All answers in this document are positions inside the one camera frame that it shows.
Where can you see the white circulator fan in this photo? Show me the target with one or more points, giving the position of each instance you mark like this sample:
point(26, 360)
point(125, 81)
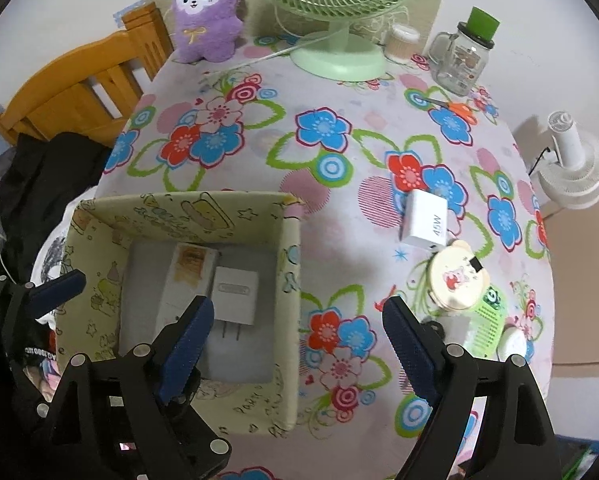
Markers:
point(574, 160)

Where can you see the white long box orange label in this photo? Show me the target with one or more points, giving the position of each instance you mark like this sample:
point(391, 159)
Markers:
point(184, 280)

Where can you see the floral tablecloth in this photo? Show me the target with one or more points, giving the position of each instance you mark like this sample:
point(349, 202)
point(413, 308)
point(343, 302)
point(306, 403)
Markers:
point(329, 220)

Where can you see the white round object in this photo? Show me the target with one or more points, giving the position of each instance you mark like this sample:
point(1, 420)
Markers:
point(512, 342)

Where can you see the cotton swab container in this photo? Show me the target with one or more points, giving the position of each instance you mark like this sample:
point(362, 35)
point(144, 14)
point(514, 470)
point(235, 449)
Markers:
point(402, 45)

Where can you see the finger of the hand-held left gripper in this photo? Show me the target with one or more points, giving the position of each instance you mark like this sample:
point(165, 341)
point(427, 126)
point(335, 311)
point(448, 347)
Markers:
point(56, 291)

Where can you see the glass mug jar green lid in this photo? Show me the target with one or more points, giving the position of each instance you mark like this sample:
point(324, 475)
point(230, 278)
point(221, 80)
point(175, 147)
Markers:
point(462, 65)

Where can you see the cream printed storage box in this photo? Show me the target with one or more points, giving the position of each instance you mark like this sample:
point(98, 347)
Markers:
point(189, 215)

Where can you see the white square charger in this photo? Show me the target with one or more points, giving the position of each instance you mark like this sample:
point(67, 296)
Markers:
point(422, 220)

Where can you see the white printed cloth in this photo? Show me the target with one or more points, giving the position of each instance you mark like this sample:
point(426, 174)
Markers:
point(54, 255)

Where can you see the green panda plastic case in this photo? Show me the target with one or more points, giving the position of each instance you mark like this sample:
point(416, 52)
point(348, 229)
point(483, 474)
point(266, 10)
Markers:
point(487, 325)

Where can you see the purple plush toy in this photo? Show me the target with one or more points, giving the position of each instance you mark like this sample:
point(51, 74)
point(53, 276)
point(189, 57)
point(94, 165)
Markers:
point(207, 25)

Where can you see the black clothing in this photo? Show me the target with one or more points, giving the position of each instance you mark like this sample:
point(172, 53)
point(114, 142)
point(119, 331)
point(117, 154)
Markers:
point(44, 175)

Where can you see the white charger with prongs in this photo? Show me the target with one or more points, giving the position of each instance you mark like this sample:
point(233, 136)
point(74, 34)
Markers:
point(234, 300)

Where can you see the orange scissors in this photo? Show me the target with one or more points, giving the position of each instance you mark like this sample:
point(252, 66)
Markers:
point(462, 110)

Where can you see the white plug adapter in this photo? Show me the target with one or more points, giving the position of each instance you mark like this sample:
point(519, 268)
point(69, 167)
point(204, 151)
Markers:
point(457, 327)

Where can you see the green desk fan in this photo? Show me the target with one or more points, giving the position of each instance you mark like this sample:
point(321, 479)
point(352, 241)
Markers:
point(339, 60)

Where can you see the cream round bear-eared tin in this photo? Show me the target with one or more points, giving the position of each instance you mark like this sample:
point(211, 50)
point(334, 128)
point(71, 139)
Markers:
point(454, 280)

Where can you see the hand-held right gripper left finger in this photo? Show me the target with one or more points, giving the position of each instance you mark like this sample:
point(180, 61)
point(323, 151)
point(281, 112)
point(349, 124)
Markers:
point(187, 355)

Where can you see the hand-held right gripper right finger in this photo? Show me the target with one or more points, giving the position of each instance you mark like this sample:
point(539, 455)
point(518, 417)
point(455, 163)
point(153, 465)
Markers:
point(410, 355)

